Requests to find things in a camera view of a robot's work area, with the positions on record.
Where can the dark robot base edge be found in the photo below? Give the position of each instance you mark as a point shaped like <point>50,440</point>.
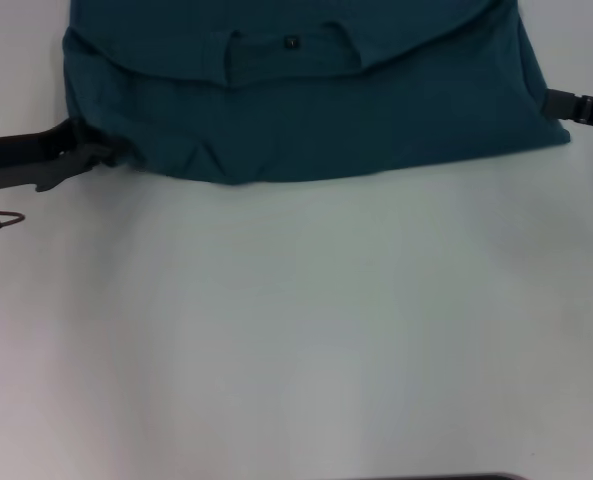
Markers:
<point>451,476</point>

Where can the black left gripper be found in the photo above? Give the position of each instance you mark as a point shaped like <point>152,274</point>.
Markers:
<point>31,155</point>

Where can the teal t-shirt with FREE print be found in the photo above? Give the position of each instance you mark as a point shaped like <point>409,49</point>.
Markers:
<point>326,110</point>

